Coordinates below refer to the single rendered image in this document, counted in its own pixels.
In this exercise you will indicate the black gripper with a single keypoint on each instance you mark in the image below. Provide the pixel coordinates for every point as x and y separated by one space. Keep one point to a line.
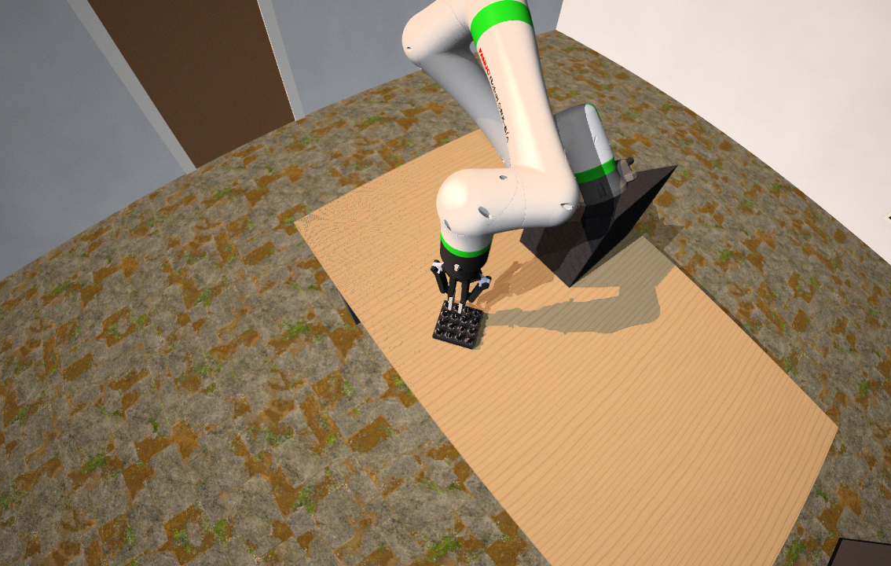
440 270

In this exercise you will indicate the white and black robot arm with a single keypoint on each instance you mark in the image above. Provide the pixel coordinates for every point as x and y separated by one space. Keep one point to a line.
538 187

